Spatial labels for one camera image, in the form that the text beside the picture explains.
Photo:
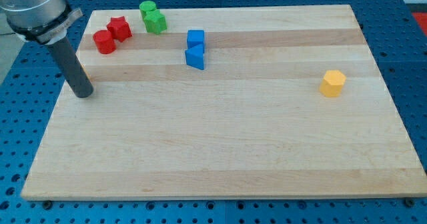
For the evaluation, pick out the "wooden board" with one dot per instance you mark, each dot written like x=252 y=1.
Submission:
x=251 y=125

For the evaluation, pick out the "yellow hexagon block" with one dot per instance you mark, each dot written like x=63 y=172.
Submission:
x=332 y=83

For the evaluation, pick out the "red cylinder block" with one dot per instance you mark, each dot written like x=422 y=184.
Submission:
x=104 y=42

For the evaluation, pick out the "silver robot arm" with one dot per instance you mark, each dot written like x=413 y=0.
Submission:
x=46 y=22

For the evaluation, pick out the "blue cube block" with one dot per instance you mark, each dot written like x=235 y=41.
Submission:
x=195 y=37

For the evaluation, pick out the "green cylinder block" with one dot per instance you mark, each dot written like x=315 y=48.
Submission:
x=145 y=7

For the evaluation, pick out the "yellow heart block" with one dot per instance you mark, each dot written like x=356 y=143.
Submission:
x=87 y=76

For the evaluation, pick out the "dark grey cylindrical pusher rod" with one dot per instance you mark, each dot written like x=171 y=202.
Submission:
x=68 y=63

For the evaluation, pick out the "red star block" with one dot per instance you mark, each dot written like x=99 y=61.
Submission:
x=119 y=28

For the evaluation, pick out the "blue triangle block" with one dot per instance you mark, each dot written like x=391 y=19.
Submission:
x=194 y=57

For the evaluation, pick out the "green star block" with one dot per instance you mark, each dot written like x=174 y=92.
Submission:
x=155 y=22

